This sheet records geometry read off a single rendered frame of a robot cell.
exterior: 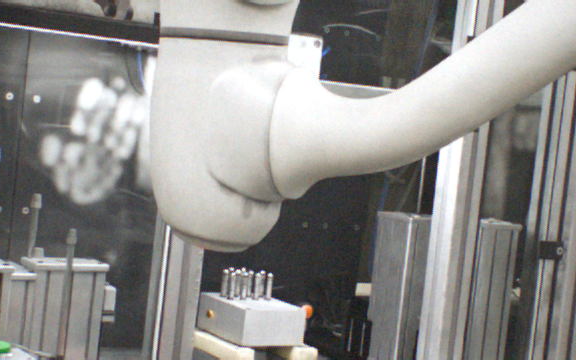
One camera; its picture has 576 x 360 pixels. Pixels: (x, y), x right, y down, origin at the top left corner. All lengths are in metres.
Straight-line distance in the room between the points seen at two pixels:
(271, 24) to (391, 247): 0.96
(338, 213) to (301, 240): 0.08
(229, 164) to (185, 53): 0.09
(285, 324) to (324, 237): 0.42
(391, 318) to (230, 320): 0.30
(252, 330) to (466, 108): 0.82
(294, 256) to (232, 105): 1.14
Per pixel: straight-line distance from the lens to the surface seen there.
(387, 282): 1.89
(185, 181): 0.95
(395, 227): 1.87
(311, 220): 2.06
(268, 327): 1.67
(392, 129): 0.91
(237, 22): 0.94
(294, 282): 2.06
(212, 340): 1.69
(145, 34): 1.35
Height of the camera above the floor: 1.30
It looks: 3 degrees down
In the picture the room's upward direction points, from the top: 6 degrees clockwise
